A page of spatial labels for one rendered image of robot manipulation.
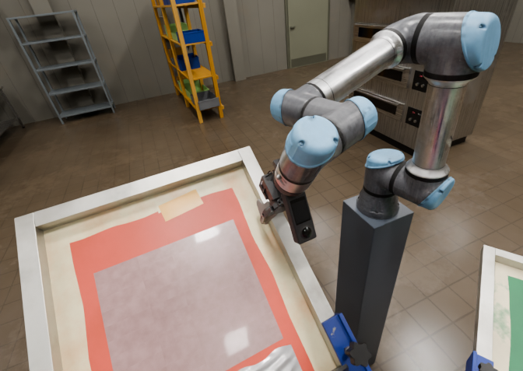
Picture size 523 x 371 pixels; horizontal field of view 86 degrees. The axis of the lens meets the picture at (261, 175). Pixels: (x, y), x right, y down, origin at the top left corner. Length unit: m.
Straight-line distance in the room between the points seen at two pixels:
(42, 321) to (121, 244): 0.20
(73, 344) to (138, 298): 0.14
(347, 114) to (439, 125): 0.40
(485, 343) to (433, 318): 1.22
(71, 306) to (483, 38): 1.03
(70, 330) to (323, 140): 0.64
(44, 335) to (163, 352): 0.23
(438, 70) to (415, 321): 1.82
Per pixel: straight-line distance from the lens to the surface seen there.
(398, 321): 2.30
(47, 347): 0.75
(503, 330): 1.27
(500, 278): 1.41
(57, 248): 0.82
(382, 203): 1.08
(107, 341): 0.75
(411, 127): 3.86
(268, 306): 0.72
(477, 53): 0.78
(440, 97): 0.84
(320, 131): 0.44
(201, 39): 5.10
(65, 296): 0.79
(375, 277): 1.31
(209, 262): 0.72
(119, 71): 7.57
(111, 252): 0.77
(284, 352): 0.73
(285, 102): 0.60
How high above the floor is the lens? 1.93
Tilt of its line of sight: 33 degrees down
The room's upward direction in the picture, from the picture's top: 7 degrees counter-clockwise
